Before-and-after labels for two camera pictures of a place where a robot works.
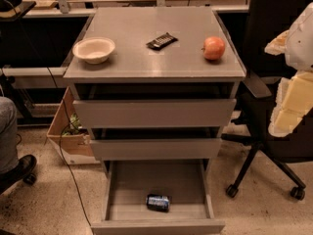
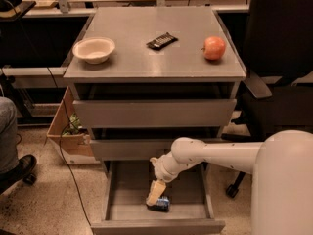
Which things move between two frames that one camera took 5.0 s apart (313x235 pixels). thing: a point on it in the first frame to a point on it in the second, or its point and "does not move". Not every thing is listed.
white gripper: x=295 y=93 to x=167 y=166
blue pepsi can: x=158 y=202 does not move
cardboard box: x=69 y=135 does not move
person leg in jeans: x=9 y=157 does not move
